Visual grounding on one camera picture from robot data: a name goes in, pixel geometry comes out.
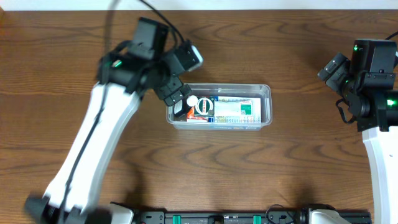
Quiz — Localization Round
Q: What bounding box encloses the white green toothpaste box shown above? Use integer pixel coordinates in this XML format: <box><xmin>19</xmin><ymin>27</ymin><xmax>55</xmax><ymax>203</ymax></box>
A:
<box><xmin>214</xmin><ymin>98</ymin><xmax>261</xmax><ymax>117</ymax></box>

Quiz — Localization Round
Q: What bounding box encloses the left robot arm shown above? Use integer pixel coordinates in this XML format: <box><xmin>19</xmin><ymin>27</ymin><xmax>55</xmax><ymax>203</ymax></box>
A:
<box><xmin>24</xmin><ymin>17</ymin><xmax>203</xmax><ymax>223</ymax></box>

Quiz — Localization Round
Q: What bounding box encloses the dark brown medicine bottle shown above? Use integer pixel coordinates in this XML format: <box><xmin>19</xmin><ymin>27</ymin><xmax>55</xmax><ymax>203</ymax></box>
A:
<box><xmin>174</xmin><ymin>95</ymin><xmax>198</xmax><ymax>118</ymax></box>

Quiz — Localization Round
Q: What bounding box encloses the dark green round-label box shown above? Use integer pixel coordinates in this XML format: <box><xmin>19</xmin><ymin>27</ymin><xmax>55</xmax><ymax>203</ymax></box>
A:
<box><xmin>194</xmin><ymin>97</ymin><xmax>215</xmax><ymax>118</ymax></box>

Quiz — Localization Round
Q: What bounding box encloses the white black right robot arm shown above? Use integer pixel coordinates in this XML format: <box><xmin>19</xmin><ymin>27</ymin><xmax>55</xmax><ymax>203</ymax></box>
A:
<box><xmin>318</xmin><ymin>39</ymin><xmax>397</xmax><ymax>223</ymax></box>

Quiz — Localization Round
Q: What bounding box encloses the blue white medicine box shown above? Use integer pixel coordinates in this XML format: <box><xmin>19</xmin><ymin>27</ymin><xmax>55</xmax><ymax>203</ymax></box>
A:
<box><xmin>210</xmin><ymin>96</ymin><xmax>262</xmax><ymax>123</ymax></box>

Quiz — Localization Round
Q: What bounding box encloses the clear plastic container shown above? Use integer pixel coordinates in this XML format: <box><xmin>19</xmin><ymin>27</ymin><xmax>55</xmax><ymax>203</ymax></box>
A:
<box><xmin>166</xmin><ymin>83</ymin><xmax>272</xmax><ymax>131</ymax></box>

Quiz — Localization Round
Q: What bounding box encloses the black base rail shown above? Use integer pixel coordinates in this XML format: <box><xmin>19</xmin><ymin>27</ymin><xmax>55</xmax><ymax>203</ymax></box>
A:
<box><xmin>133</xmin><ymin>211</ymin><xmax>373</xmax><ymax>224</ymax></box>

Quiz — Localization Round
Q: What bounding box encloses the red white medicine box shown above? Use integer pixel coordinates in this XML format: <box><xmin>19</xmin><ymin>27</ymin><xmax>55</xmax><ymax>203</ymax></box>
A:
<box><xmin>187</xmin><ymin>107</ymin><xmax>208</xmax><ymax>123</ymax></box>

